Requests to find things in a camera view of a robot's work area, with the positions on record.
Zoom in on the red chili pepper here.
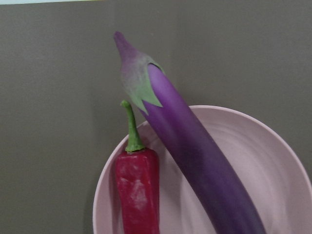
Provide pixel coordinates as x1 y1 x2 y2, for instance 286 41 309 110
115 100 160 234

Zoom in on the purple eggplant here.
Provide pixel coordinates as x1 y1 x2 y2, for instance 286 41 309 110
114 32 265 234

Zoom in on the pink plate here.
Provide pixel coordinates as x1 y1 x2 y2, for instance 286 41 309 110
92 105 312 234

